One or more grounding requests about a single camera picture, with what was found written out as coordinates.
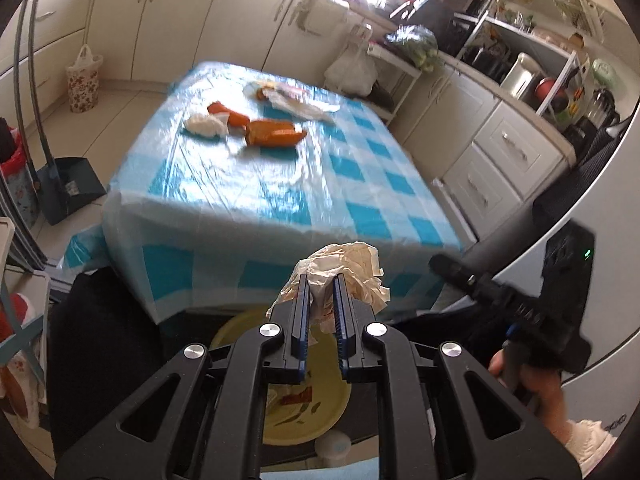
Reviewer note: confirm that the white blue folding rack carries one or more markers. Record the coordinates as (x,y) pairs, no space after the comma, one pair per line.
(22,332)

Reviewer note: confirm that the pale green appliance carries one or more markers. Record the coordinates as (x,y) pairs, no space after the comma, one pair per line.
(605,71)

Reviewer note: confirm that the small orange peel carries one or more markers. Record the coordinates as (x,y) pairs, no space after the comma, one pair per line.
(260,93)

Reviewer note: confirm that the person's right hand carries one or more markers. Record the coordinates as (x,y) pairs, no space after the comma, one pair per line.
(547,395)

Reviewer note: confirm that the white plastic bag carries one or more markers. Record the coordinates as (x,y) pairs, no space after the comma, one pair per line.
(350,72)

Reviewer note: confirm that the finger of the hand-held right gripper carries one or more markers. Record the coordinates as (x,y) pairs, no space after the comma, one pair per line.
(460,275)

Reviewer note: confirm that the floral bin with red bag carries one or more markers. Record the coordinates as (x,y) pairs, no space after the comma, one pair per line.
(22,195)

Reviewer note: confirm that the white crumpled cloth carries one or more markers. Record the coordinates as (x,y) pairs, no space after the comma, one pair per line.
(590,440)

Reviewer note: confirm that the blue checked tablecloth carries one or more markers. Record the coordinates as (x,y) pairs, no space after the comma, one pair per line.
(250,195)

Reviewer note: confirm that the pink snack wrapper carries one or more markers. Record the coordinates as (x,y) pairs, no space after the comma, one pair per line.
(292,91)

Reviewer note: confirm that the floral shopping bag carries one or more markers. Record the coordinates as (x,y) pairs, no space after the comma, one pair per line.
(82,85)

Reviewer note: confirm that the clear plastic packaging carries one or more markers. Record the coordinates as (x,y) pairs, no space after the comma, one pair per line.
(300,107)

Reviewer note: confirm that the white tissue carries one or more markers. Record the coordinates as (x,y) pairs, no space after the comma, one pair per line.
(205,125)

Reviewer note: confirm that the white hanging bin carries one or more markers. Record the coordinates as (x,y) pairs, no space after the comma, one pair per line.
(322,12)

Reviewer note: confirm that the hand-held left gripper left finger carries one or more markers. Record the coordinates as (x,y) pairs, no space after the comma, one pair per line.
(300,320)

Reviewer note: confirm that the white appliance side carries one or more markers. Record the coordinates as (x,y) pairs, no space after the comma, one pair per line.
(615,240)

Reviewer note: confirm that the long orange peel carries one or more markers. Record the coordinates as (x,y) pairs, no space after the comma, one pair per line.
(275,135)

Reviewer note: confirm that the curled orange peel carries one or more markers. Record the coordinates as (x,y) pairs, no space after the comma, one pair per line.
(227,112)

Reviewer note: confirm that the small black oven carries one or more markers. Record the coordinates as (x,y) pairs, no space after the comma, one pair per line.
(470,2)

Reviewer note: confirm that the white storage cart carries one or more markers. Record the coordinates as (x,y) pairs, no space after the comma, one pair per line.
(395,60)

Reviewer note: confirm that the black blender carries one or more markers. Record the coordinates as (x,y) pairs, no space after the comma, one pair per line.
(597,107)

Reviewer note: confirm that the white drawer cabinet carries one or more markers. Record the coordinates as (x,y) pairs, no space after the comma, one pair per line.
(500,145)

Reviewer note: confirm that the white counter shelf rack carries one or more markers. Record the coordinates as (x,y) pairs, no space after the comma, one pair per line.
(570,60)

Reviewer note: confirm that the bag of green vegetables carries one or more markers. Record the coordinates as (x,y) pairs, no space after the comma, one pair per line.
(415,45)

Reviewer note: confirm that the red pot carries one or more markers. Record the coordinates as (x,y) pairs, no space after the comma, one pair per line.
(547,90)

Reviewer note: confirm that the red white cloth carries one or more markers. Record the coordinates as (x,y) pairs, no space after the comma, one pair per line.
(17,310)

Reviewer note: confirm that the black air fryer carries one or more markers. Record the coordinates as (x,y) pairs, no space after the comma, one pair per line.
(432,17)

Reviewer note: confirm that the cream base cabinets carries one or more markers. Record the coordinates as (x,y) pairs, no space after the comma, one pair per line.
(200,15)

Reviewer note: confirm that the stained tissue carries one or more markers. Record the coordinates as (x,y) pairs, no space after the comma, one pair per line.
(345,260)

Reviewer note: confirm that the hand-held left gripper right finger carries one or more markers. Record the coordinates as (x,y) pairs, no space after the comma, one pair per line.
(341,320)

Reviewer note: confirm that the person's black trousers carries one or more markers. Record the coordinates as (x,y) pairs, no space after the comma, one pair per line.
(100,360)

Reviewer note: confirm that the white round container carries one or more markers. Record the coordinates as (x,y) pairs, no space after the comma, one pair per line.
(332,447)

